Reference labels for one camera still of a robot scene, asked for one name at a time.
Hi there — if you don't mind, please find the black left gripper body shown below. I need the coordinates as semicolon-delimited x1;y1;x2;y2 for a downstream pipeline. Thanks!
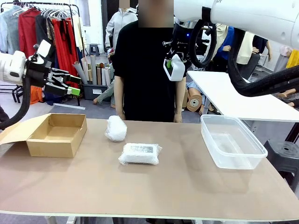
23;55;54;88

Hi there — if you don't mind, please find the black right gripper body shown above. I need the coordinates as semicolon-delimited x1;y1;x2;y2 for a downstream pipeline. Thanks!
163;22;194;62

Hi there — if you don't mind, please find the bare white digital clock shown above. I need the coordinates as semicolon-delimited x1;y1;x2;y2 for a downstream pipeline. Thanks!
163;54;187;82

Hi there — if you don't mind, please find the opaque bubble-wrapped clock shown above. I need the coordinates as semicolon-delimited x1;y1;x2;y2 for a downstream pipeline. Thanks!
104;115;128;142

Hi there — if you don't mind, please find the bubble-wrapped clock showing display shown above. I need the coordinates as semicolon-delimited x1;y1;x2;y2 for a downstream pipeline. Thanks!
118;142;163;166

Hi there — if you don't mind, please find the person's right forearm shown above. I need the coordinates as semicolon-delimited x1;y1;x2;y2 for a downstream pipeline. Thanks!
114;76;126;115

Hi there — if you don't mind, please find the person's left forearm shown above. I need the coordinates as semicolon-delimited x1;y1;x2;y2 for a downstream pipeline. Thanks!
174;77;186;115

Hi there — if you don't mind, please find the slanted grey paper roll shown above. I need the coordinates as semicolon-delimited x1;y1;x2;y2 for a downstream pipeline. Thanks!
72;60;89;85

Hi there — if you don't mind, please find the grey storage tub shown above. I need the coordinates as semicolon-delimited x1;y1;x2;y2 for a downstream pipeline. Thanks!
82;83;113;101

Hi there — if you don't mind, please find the beige paper roll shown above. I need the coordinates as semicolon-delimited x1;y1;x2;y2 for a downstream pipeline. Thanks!
80;57;91;82

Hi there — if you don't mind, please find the dark blue cloth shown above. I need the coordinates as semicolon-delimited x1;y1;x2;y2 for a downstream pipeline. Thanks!
43;92;73;106

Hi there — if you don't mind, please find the person in black shirt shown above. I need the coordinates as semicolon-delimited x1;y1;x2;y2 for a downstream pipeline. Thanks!
113;0;187;123

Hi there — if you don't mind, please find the orange cloth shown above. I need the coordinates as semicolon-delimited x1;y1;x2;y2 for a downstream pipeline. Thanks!
29;85;44;105

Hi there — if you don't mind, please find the tall grey paper roll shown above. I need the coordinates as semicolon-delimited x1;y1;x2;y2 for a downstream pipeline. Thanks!
90;55;98;86

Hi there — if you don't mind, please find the small grey stool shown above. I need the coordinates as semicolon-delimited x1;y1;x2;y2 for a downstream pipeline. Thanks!
88;43;100;56

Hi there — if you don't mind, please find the mannequin blue shirt beige coat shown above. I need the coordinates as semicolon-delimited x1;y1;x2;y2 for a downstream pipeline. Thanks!
214;23;235;73

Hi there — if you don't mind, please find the red jacket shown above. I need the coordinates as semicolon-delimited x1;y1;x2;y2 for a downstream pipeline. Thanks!
18;8;42;59

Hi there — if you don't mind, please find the dark hanging garment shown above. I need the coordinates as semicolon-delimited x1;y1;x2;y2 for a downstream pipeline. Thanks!
35;14;57;68

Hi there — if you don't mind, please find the brown cardboard spool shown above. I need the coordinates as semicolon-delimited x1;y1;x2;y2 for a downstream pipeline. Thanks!
186;92;203;114

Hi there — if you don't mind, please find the white work table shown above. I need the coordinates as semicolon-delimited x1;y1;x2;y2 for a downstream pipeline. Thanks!
186;70;299;123

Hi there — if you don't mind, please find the pale blue garment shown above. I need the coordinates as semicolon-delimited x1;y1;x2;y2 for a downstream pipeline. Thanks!
0;6;23;55

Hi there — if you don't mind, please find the mannequin navy top cream vest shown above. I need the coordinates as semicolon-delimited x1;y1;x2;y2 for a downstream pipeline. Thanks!
235;30;273;70

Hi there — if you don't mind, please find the open brown cardboard box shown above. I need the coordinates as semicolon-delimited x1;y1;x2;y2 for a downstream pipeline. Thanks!
0;113;88;159

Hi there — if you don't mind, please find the black office chair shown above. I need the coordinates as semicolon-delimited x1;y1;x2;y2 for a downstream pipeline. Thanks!
242;53;262;81

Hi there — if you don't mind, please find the clear plastic bin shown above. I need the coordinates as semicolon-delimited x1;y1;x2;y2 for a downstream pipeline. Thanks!
200;114;269;170

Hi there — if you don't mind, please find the pink fluffy garment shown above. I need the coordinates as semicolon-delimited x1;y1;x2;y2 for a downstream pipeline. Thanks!
273;45;293;73

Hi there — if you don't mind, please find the yellow garment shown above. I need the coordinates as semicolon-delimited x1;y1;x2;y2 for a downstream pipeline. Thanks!
286;49;299;70

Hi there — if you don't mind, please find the black plastic stool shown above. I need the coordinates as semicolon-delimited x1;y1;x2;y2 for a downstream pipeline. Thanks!
263;139;299;193

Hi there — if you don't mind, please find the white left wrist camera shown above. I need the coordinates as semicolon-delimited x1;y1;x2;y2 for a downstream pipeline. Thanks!
34;39;52;65

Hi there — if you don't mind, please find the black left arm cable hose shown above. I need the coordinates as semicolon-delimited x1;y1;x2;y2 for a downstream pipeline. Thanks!
0;77;32;130

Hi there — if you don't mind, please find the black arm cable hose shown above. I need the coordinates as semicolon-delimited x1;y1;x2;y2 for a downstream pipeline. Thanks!
0;77;32;130
188;20;299;98

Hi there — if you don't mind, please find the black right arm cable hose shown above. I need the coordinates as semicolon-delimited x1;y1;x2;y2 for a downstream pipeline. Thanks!
188;20;299;98

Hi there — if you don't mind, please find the white table frame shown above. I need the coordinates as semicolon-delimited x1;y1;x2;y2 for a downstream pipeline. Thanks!
44;215;81;224

